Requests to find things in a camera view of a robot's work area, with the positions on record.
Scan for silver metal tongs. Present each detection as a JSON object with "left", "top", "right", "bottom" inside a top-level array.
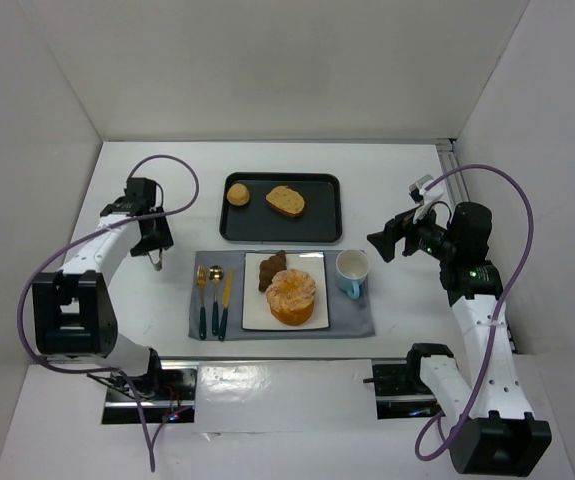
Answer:
[{"left": 147, "top": 249, "right": 163, "bottom": 272}]

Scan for large sugared round bread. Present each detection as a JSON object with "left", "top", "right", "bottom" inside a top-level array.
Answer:
[{"left": 265, "top": 269, "right": 317, "bottom": 326}]

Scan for brown chocolate croissant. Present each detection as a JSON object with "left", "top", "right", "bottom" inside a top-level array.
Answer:
[{"left": 258, "top": 250, "right": 287, "bottom": 293}]

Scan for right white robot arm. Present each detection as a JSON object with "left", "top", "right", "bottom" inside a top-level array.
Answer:
[{"left": 367, "top": 202, "right": 552, "bottom": 477}]

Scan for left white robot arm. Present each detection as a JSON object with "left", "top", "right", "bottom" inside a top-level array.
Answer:
[{"left": 31, "top": 178, "right": 174, "bottom": 398}]

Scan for blue white mug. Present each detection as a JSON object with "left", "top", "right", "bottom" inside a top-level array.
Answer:
[{"left": 335, "top": 250, "right": 370, "bottom": 300}]

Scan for black baking tray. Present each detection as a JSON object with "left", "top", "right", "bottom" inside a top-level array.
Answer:
[{"left": 219, "top": 172, "right": 342, "bottom": 244}]

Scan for grey cloth placemat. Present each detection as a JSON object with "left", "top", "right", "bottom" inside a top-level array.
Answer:
[{"left": 194, "top": 250, "right": 375, "bottom": 341}]

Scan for small round bun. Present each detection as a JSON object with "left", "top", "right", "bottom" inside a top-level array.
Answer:
[{"left": 226, "top": 183, "right": 250, "bottom": 206}]

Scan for sliced loaf cake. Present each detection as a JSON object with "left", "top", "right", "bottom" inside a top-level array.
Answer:
[{"left": 265, "top": 185, "right": 306, "bottom": 218}]

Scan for white square plate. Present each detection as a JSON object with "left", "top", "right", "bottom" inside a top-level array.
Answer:
[{"left": 241, "top": 251, "right": 330, "bottom": 332}]

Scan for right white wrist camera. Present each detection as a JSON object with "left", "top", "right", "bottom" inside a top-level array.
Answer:
[{"left": 409, "top": 175, "right": 445, "bottom": 224}]

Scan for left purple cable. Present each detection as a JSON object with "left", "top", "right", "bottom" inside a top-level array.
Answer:
[{"left": 16, "top": 154, "right": 201, "bottom": 474}]

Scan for purple cable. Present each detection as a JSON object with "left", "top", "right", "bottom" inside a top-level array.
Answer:
[
  {"left": 16, "top": 154, "right": 201, "bottom": 474},
  {"left": 414, "top": 165, "right": 538, "bottom": 464}
]

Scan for gold fork green handle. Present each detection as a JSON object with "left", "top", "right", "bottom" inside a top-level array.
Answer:
[{"left": 196, "top": 265, "right": 207, "bottom": 340}]

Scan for gold spoon green handle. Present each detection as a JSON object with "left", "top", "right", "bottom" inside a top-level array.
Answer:
[{"left": 209, "top": 265, "right": 224, "bottom": 336}]

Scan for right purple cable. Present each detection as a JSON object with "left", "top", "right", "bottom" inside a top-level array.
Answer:
[{"left": 414, "top": 165, "right": 538, "bottom": 464}]

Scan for gold knife green handle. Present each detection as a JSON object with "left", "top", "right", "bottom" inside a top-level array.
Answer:
[{"left": 218, "top": 270, "right": 234, "bottom": 341}]

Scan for aluminium frame post right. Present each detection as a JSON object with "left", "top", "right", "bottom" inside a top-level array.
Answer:
[{"left": 436, "top": 139, "right": 470, "bottom": 206}]

